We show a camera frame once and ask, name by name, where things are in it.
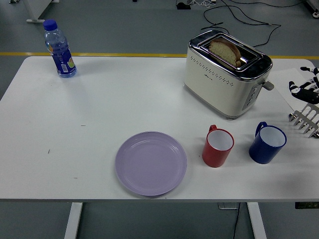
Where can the grey bracket under table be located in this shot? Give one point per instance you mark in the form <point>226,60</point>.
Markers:
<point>228,206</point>

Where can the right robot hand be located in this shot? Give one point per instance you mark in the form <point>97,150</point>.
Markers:
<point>307,93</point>

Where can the slice of bread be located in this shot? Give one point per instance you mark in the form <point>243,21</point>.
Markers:
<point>224,51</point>

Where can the blue mug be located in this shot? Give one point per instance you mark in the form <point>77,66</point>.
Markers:
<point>261,152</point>

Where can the white paper sheet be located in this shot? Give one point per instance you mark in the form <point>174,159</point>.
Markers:
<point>284,79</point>

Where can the cream and chrome toaster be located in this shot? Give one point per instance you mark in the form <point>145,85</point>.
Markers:
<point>214,84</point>

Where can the black control box under table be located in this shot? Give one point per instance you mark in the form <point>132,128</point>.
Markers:
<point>306,205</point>

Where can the white furniture base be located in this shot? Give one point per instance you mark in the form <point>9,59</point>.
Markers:
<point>314,6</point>

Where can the clear bottle with blue label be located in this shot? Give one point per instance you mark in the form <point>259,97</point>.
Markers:
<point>62,59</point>

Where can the white table leg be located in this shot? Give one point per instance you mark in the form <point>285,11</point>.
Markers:
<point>256,221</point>
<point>73,221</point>

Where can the white desk frame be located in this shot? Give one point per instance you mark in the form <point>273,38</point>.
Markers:
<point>31,10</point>

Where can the red mug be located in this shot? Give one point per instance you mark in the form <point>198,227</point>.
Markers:
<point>214,156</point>

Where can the purple plate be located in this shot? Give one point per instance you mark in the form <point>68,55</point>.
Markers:
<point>150,164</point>

